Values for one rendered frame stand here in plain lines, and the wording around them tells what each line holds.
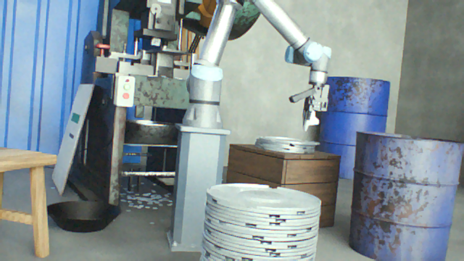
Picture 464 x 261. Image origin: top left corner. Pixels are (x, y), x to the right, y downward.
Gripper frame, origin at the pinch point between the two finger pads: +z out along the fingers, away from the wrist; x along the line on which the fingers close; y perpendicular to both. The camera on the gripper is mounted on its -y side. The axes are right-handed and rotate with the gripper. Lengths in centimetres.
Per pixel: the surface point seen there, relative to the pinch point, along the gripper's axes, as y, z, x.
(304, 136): 73, 22, 241
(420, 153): 34.6, 0.5, -35.4
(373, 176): 22.7, 12.8, -25.9
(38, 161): -94, 20, -48
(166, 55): -64, -23, 43
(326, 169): 18.3, 18.2, 13.4
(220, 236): -41, 23, -87
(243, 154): -20.2, 18.6, 23.7
